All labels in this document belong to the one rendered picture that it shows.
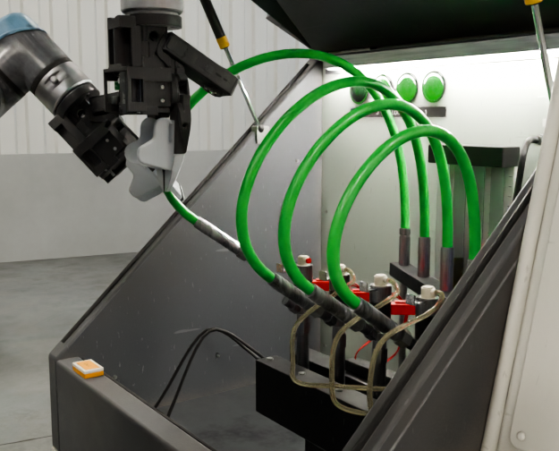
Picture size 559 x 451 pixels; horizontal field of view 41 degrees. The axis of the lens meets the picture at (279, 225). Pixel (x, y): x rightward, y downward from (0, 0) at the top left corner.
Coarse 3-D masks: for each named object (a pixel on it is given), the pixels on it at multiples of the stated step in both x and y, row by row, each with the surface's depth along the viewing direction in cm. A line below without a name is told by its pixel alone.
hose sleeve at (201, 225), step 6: (198, 222) 110; (204, 222) 110; (198, 228) 110; (204, 228) 110; (210, 228) 110; (216, 228) 111; (210, 234) 111; (216, 234) 111; (222, 234) 111; (216, 240) 111; (222, 240) 111; (228, 240) 111; (234, 240) 112; (228, 246) 111; (234, 246) 112; (234, 252) 112
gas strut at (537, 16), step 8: (528, 0) 80; (536, 0) 80; (536, 8) 81; (536, 16) 81; (536, 24) 81; (536, 32) 82; (544, 40) 82; (544, 48) 82; (544, 56) 83; (544, 64) 83; (544, 72) 84; (552, 80) 84; (552, 88) 84
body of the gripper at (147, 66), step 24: (120, 24) 87; (144, 24) 88; (168, 24) 88; (120, 48) 89; (144, 48) 90; (120, 72) 88; (144, 72) 87; (168, 72) 89; (120, 96) 89; (144, 96) 88; (168, 96) 90
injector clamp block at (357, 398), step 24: (264, 360) 110; (312, 360) 110; (264, 384) 109; (288, 384) 104; (360, 384) 101; (264, 408) 109; (288, 408) 104; (312, 408) 100; (336, 408) 95; (360, 408) 92; (312, 432) 100; (336, 432) 96
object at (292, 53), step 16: (304, 48) 110; (240, 64) 108; (256, 64) 109; (336, 64) 112; (352, 64) 112; (192, 96) 108; (384, 112) 114; (400, 160) 116; (400, 176) 116; (400, 192) 117; (176, 208) 109; (192, 224) 110
